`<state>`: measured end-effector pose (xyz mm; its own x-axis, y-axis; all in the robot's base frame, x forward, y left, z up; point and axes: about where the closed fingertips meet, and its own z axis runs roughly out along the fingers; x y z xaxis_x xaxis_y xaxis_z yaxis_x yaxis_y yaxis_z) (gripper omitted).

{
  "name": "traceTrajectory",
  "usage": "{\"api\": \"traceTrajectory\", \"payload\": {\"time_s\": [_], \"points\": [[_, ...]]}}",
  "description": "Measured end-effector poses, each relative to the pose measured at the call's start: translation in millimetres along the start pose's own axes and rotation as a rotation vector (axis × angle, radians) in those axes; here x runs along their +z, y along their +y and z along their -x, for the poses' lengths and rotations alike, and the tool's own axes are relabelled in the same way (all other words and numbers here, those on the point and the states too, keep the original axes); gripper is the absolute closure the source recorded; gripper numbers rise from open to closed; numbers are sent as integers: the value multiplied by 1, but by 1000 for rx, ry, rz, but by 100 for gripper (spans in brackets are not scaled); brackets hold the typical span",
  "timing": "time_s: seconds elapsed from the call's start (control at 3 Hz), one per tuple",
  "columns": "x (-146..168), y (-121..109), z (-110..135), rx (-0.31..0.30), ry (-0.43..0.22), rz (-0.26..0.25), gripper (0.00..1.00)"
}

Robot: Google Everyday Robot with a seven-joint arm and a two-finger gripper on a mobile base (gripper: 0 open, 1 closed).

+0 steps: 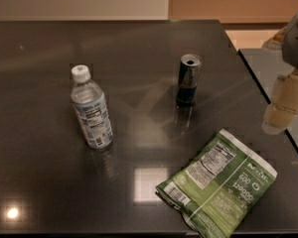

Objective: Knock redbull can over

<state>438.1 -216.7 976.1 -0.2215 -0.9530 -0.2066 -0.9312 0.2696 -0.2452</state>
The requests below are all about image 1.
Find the blue silver redbull can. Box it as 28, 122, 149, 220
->
177, 54, 203, 105

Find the grey side table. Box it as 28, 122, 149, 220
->
238, 49, 298, 152

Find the green snack bag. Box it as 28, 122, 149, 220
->
156, 129, 277, 238

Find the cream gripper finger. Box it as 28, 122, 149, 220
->
262, 68, 298, 135

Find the clear plastic water bottle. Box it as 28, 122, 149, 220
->
71, 64, 113, 150

